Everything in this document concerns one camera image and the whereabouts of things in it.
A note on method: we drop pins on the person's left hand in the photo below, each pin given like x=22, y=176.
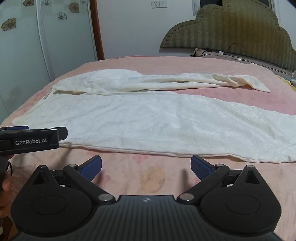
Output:
x=5, y=184

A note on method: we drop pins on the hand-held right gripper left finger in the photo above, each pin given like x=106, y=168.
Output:
x=92, y=167

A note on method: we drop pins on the white towel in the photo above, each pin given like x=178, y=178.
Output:
x=150, y=120

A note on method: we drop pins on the olive padded headboard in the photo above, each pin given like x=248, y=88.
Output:
x=231, y=30

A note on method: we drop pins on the dark window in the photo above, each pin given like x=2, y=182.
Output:
x=208, y=3

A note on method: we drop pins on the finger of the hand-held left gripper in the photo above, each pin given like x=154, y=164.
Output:
x=63, y=133
x=17, y=127

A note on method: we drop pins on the white flower-print wardrobe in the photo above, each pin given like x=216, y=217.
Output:
x=27, y=53

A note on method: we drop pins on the yellow cloth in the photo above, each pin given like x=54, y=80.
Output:
x=293, y=87

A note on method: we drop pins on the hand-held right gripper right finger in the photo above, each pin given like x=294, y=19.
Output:
x=200, y=167

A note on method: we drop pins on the white wall socket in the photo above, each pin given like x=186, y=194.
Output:
x=163, y=4
x=155, y=4

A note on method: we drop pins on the pink bed blanket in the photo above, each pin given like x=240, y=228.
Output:
x=161, y=62

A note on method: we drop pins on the brown wooden door frame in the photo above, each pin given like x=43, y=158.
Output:
x=97, y=30

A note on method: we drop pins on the pile of clothes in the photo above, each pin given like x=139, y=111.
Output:
x=293, y=77

